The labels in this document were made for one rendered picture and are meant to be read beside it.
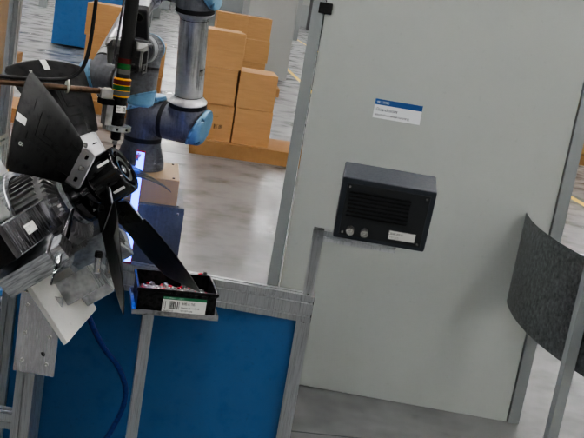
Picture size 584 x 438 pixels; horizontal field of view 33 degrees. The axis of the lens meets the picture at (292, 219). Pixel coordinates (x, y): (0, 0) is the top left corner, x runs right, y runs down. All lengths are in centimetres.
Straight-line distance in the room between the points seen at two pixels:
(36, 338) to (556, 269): 209
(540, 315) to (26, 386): 212
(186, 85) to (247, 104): 695
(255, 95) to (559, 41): 600
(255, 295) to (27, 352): 72
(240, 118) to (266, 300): 716
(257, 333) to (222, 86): 711
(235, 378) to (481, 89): 183
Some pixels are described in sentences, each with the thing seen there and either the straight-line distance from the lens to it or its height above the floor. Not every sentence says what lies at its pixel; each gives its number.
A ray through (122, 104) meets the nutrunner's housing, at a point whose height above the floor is 136.
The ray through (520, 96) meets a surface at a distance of 422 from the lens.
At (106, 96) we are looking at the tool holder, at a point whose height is 138.
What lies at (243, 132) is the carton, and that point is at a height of 27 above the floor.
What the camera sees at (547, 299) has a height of 73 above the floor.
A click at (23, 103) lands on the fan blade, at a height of 137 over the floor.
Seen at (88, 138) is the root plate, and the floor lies 127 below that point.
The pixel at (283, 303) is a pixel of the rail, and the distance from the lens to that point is 283.
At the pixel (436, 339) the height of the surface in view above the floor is 32.
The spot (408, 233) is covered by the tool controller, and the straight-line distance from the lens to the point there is 275.
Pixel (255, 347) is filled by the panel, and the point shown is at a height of 67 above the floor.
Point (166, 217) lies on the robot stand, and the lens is 302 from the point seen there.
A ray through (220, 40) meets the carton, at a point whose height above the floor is 113.
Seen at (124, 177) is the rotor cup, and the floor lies 121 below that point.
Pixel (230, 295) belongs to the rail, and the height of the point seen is 82.
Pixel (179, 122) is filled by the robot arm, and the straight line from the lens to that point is 299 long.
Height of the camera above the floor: 168
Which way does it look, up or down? 13 degrees down
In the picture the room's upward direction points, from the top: 10 degrees clockwise
